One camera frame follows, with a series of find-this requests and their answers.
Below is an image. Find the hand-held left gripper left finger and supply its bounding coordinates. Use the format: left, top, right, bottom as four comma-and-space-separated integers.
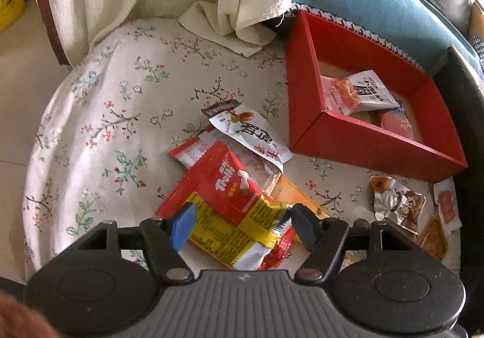
74, 202, 197, 283

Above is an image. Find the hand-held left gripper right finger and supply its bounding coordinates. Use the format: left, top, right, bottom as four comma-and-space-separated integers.
290, 203, 417, 282

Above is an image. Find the yellow red snack packet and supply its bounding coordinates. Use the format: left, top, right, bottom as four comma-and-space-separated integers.
187, 190, 299, 271

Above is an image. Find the red cardboard box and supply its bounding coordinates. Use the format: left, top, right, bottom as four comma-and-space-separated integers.
285, 11, 469, 184

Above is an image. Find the silver brown snack packet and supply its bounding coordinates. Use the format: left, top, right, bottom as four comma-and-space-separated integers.
369, 175, 427, 236

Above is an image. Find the orange flat snack packet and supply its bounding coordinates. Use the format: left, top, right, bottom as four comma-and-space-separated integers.
265, 175, 330, 219

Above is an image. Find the red gummy snack packet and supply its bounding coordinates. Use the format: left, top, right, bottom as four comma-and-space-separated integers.
156, 141, 300, 271

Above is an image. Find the red white snack packet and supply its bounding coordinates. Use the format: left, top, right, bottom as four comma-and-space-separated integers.
168, 133, 214, 173

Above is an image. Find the white brown-top snack packet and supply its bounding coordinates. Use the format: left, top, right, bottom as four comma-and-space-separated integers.
200, 100, 294, 165

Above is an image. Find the orange brown snack packet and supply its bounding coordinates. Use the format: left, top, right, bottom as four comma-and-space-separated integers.
415, 217, 449, 262

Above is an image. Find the white orange meat packet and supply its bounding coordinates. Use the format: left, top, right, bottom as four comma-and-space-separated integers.
321, 75, 361, 116

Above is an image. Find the pink meat snack packet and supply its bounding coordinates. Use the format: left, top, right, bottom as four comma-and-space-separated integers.
378, 109, 414, 136

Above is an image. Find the white sausage packet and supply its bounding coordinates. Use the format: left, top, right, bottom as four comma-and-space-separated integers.
433, 178, 464, 237

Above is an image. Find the white black-print snack packet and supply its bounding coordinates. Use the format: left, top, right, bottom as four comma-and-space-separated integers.
347, 71, 394, 112

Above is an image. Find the dark armrest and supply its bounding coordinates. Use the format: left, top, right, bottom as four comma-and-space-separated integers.
435, 45, 484, 218

